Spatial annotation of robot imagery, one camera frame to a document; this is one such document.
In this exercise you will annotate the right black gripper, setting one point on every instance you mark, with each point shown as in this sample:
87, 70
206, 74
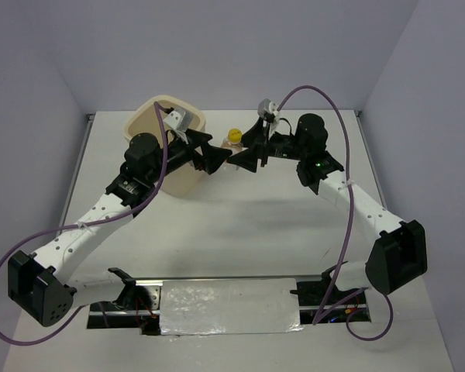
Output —
248, 159

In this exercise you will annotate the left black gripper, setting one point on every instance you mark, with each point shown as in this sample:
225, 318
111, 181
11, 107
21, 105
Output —
211, 156

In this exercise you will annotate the yellow label plastic bottle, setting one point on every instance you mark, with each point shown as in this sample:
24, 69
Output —
233, 142

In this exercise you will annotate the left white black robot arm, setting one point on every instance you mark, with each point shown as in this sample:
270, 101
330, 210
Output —
43, 283

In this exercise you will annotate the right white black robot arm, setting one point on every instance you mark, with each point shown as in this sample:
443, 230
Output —
397, 248

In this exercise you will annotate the cream plastic bin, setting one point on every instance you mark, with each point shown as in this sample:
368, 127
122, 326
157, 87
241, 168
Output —
178, 183

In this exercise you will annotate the silver foil sheet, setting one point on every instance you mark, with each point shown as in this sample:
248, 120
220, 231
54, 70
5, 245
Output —
225, 307

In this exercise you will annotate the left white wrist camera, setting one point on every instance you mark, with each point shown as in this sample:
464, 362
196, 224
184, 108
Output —
178, 119

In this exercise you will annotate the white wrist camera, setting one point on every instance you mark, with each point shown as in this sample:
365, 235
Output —
178, 119
267, 110

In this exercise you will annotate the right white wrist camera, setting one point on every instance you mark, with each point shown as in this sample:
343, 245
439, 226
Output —
267, 110

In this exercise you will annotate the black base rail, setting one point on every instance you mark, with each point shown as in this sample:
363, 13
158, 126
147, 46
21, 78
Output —
143, 314

